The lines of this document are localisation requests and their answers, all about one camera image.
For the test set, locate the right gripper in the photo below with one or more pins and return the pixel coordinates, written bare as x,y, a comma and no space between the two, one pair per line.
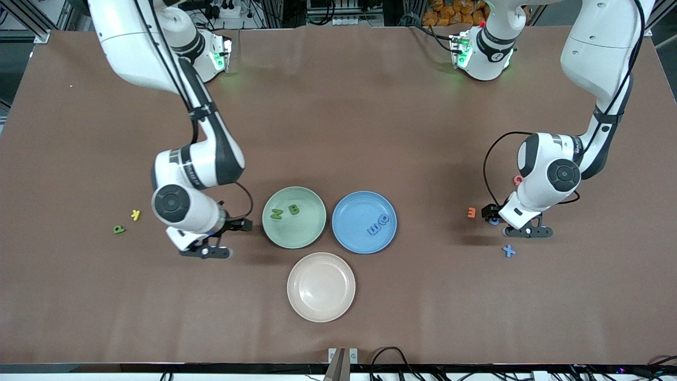
234,226

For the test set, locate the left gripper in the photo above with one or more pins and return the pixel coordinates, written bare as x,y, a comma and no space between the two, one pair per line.
492,212

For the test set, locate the green foam letter N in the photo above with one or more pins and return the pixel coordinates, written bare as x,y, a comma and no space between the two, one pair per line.
276,213

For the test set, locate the blue foam letter X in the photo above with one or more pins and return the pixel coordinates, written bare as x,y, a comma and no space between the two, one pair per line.
509,251

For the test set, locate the blue letter E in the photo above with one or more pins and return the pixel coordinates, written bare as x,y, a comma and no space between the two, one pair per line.
375,229

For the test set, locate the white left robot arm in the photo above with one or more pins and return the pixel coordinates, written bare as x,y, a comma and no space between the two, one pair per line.
597,47

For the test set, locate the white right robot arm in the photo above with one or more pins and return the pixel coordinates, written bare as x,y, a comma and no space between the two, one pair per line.
132,47

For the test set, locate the pink foam letter Q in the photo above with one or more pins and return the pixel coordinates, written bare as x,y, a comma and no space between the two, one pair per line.
518,180

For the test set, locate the green plate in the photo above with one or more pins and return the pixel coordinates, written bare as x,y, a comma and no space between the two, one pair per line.
307,233

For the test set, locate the beige plate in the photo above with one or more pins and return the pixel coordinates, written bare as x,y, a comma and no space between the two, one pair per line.
321,288

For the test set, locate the blue plate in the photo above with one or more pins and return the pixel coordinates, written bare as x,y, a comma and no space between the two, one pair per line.
351,235

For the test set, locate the pile of orange objects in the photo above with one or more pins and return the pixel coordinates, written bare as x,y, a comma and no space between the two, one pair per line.
449,13

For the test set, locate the white power strip with plugs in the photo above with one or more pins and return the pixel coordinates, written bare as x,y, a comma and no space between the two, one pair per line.
227,11

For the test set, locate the metal bracket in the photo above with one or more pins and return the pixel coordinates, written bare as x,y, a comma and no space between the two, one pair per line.
338,365

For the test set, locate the aluminium frame profile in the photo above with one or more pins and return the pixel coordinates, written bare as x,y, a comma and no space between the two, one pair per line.
656,21
31,24

